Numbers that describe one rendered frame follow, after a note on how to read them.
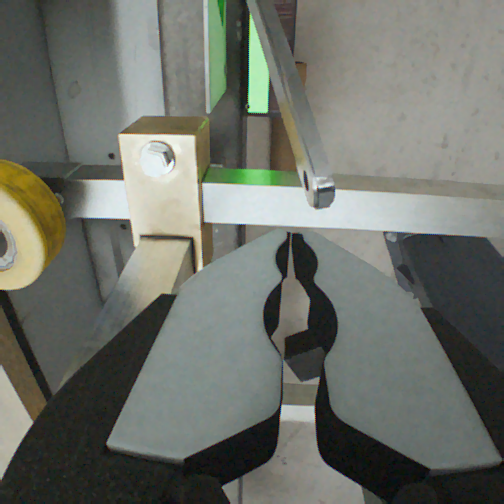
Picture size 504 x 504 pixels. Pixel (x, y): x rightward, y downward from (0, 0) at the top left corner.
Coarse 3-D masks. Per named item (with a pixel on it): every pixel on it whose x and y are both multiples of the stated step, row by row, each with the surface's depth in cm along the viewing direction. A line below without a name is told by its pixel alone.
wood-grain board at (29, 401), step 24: (0, 312) 29; (0, 336) 29; (0, 360) 29; (24, 360) 32; (0, 384) 30; (24, 384) 32; (0, 408) 33; (24, 408) 32; (0, 432) 35; (24, 432) 35; (0, 456) 38; (0, 480) 42
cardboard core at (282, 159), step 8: (296, 64) 90; (304, 64) 91; (304, 72) 92; (304, 80) 93; (304, 88) 95; (280, 120) 98; (272, 128) 102; (280, 128) 99; (272, 136) 102; (280, 136) 100; (272, 144) 103; (280, 144) 101; (288, 144) 100; (272, 152) 104; (280, 152) 102; (288, 152) 102; (272, 160) 105; (280, 160) 103; (288, 160) 103; (272, 168) 106; (280, 168) 104; (288, 168) 104; (296, 168) 106
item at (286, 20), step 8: (280, 0) 31; (288, 0) 31; (280, 8) 31; (288, 8) 31; (280, 16) 32; (288, 16) 32; (288, 24) 32; (288, 32) 32; (288, 40) 33; (272, 88) 35; (272, 96) 36; (272, 104) 36; (272, 112) 36; (280, 112) 36
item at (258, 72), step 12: (252, 24) 32; (252, 36) 33; (252, 48) 33; (252, 60) 34; (264, 60) 34; (252, 72) 35; (264, 72) 34; (252, 84) 35; (264, 84) 35; (252, 96) 36; (264, 96) 36; (252, 108) 36; (264, 108) 36
